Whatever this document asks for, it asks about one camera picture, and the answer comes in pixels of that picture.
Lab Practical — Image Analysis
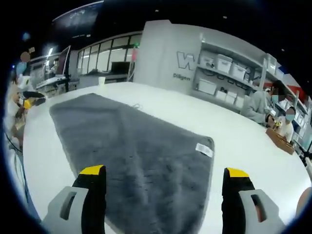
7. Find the grey towel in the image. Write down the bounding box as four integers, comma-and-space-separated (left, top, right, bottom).
48, 93, 215, 234

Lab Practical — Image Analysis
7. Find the person's left hand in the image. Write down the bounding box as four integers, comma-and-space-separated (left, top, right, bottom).
11, 94, 24, 108

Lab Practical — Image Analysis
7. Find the white workbench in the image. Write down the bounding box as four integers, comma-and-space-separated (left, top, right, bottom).
36, 77, 69, 90

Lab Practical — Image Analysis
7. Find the large dark red screen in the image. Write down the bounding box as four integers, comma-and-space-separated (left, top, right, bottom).
56, 45, 72, 78

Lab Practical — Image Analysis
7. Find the wooden tray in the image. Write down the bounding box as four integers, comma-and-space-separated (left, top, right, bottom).
265, 128, 295, 156

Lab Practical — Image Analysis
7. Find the overhead dark display screen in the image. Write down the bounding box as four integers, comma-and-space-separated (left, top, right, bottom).
52, 1, 104, 34

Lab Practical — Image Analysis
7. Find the black computer monitor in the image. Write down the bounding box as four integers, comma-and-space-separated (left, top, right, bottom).
111, 61, 131, 74

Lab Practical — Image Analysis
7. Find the grey metal shelf rack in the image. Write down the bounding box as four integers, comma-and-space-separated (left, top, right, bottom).
262, 53, 310, 147
190, 40, 278, 115

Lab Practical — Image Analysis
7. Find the grey storage shelf with boxes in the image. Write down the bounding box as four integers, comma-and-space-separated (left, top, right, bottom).
197, 54, 247, 108

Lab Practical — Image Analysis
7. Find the black cable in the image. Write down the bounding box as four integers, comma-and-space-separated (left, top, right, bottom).
4, 131, 24, 152

